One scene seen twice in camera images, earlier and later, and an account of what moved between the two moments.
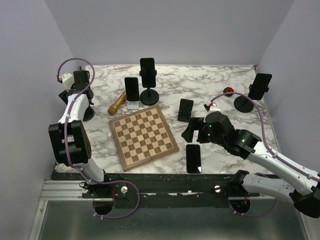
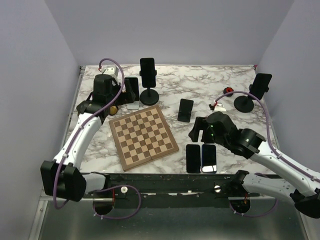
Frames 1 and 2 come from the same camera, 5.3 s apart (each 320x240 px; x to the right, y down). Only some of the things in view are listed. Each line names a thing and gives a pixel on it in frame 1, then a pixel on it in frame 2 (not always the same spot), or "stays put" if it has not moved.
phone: [132, 88] stays put
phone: [193, 160] stays put
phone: [148, 68] stays put
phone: [260, 85] -> [209, 158]
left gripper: [63, 96] -> [125, 97]
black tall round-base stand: [149, 97] stays put
